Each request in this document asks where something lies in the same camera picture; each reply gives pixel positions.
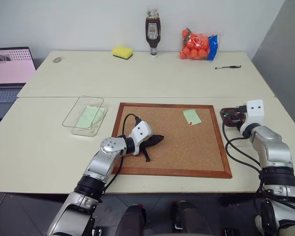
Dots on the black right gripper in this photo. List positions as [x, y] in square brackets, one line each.
[239, 115]

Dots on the yellow sponge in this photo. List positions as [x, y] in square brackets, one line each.
[123, 52]

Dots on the dark rounded shape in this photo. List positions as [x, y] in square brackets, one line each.
[188, 217]
[132, 220]

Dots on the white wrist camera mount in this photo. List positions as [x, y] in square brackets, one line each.
[254, 111]
[141, 132]

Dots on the wood-framed cork board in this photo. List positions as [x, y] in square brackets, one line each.
[172, 152]

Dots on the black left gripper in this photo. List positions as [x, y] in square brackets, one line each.
[148, 143]

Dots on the dark red round tray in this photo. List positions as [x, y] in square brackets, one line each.
[226, 120]

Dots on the black pen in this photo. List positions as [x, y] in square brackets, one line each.
[228, 67]

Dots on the green sticky note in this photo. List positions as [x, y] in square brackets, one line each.
[89, 116]
[191, 115]

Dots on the bag of orange fruits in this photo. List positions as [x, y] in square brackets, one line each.
[197, 46]

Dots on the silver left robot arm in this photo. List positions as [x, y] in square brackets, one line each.
[100, 162]

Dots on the clear plastic box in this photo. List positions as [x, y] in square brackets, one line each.
[86, 120]

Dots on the brown sauce squeeze bottle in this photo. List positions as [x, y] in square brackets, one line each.
[152, 32]

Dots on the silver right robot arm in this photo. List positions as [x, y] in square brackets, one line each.
[273, 159]

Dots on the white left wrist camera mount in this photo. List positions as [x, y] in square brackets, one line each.
[141, 132]

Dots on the open laptop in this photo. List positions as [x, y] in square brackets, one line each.
[7, 71]

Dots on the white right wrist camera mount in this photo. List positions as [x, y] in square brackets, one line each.
[254, 111]

